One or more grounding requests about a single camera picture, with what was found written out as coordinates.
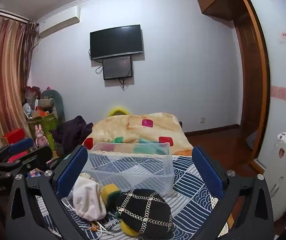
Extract small black wall monitor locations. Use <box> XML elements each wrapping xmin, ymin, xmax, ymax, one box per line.
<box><xmin>102</xmin><ymin>55</ymin><xmax>133</xmax><ymax>81</ymax></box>

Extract yellow sponge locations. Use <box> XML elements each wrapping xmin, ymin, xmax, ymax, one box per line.
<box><xmin>100</xmin><ymin>184</ymin><xmax>121</xmax><ymax>205</ymax></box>

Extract green cylinder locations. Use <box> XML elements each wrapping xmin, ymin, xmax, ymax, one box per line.
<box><xmin>46</xmin><ymin>134</ymin><xmax>55</xmax><ymax>151</ymax></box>

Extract striped brown curtain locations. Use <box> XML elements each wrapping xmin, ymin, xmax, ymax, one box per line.
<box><xmin>0</xmin><ymin>12</ymin><xmax>37</xmax><ymax>155</ymax></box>

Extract white mini fridge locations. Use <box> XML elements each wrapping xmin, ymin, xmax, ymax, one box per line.
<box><xmin>263</xmin><ymin>130</ymin><xmax>286</xmax><ymax>220</ymax></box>

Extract white cloth pouch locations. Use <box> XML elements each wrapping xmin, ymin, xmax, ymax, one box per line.
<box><xmin>72</xmin><ymin>175</ymin><xmax>108</xmax><ymax>222</ymax></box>

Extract white wall air conditioner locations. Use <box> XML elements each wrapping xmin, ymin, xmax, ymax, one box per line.
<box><xmin>37</xmin><ymin>6</ymin><xmax>81</xmax><ymax>38</ymax></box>

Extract large black wall television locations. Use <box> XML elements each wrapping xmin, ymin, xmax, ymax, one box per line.
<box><xmin>90</xmin><ymin>24</ymin><xmax>144</xmax><ymax>61</ymax></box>

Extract green cardboard box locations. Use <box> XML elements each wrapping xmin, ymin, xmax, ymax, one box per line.
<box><xmin>27</xmin><ymin>112</ymin><xmax>59</xmax><ymax>140</ymax></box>

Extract yellow soft ball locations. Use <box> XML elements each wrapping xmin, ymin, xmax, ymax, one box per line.
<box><xmin>120</xmin><ymin>220</ymin><xmax>140</xmax><ymax>237</ymax></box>

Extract red plastic bags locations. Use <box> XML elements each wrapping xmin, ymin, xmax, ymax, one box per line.
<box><xmin>24</xmin><ymin>85</ymin><xmax>42</xmax><ymax>103</ymax></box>

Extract yellow fuzzy hoop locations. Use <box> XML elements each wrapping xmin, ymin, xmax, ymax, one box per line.
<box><xmin>107</xmin><ymin>105</ymin><xmax>131</xmax><ymax>118</ymax></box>

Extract dark purple clothing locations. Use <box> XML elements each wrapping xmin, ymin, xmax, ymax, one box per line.
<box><xmin>52</xmin><ymin>115</ymin><xmax>94</xmax><ymax>155</ymax></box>

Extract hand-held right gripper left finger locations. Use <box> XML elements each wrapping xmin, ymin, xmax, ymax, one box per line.
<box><xmin>6</xmin><ymin>145</ymin><xmax>88</xmax><ymax>240</ymax></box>

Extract brown wooden door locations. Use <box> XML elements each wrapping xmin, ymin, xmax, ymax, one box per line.
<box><xmin>234</xmin><ymin>12</ymin><xmax>261</xmax><ymax>160</ymax></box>

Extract white sliding wardrobe door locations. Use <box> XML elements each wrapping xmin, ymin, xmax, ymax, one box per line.
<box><xmin>243</xmin><ymin>0</ymin><xmax>286</xmax><ymax>170</ymax></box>

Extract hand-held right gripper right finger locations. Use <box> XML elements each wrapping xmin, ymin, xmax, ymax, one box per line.
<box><xmin>192</xmin><ymin>145</ymin><xmax>275</xmax><ymax>240</ymax></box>

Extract colourful patchwork blanket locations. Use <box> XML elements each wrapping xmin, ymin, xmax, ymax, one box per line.
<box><xmin>82</xmin><ymin>112</ymin><xmax>195</xmax><ymax>157</ymax></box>

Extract blue patterned bedsheet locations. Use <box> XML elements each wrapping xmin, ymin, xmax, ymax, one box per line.
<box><xmin>36</xmin><ymin>152</ymin><xmax>231</xmax><ymax>240</ymax></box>

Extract pink rabbit plush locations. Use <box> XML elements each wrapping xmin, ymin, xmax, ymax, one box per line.
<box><xmin>34</xmin><ymin>124</ymin><xmax>49</xmax><ymax>147</ymax></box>

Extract green knitted cloth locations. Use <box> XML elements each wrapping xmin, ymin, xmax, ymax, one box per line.
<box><xmin>107</xmin><ymin>191</ymin><xmax>123</xmax><ymax>213</ymax></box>

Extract black studded hat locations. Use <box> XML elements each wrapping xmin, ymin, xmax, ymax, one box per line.
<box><xmin>115</xmin><ymin>188</ymin><xmax>175</xmax><ymax>240</ymax></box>

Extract grey plush toy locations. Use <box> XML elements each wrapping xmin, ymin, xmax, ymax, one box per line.
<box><xmin>38</xmin><ymin>87</ymin><xmax>66</xmax><ymax>123</ymax></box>

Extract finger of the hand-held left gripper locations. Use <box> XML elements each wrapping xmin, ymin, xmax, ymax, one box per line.
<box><xmin>0</xmin><ymin>137</ymin><xmax>35</xmax><ymax>166</ymax></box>
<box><xmin>0</xmin><ymin>146</ymin><xmax>54</xmax><ymax>174</ymax></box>

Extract red box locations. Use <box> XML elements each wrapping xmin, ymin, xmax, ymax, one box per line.
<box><xmin>1</xmin><ymin>128</ymin><xmax>26</xmax><ymax>144</ymax></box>

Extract clear plastic box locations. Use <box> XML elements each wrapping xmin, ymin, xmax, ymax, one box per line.
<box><xmin>79</xmin><ymin>142</ymin><xmax>175</xmax><ymax>196</ymax></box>

